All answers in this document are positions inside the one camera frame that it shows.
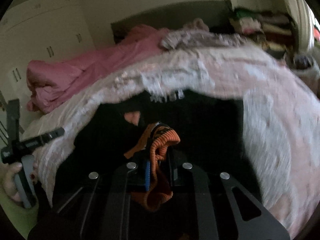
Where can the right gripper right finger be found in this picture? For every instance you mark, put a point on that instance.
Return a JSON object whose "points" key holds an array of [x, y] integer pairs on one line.
{"points": [[216, 206]]}

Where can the orange black knit sock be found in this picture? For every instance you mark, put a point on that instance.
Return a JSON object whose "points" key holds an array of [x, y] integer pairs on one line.
{"points": [[155, 140]]}

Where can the pink patch black sock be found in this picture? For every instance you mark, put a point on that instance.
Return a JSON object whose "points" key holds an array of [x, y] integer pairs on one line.
{"points": [[132, 117]]}

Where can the cream wardrobe with handles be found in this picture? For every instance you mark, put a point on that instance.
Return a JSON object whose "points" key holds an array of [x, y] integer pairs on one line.
{"points": [[47, 30]]}

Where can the pink white tufted bedspread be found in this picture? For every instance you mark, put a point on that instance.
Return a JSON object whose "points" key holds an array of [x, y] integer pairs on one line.
{"points": [[281, 119]]}

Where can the dark headboard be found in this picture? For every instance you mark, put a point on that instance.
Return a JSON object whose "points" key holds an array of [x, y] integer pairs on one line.
{"points": [[214, 13]]}

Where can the lilac crumpled garment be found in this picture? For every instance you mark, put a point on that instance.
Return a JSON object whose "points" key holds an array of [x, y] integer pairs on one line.
{"points": [[196, 34]]}

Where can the person's left hand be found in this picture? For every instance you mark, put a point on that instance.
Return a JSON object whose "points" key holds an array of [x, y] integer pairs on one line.
{"points": [[8, 173]]}

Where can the cream curtain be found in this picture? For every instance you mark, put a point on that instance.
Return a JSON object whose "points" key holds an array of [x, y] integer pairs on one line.
{"points": [[303, 17]]}

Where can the black IKIS garment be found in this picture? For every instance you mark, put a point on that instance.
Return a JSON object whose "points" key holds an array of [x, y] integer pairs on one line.
{"points": [[210, 132]]}

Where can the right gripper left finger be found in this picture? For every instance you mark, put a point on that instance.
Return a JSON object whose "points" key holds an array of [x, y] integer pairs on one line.
{"points": [[92, 201]]}

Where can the clothes heap by window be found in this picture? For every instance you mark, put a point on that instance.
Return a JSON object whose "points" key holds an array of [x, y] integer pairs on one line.
{"points": [[302, 62]]}

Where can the stack of folded clothes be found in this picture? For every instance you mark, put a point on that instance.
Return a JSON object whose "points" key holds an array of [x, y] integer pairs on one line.
{"points": [[275, 32]]}

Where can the pink duvet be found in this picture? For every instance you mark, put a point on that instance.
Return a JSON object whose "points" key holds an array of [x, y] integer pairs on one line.
{"points": [[53, 83]]}

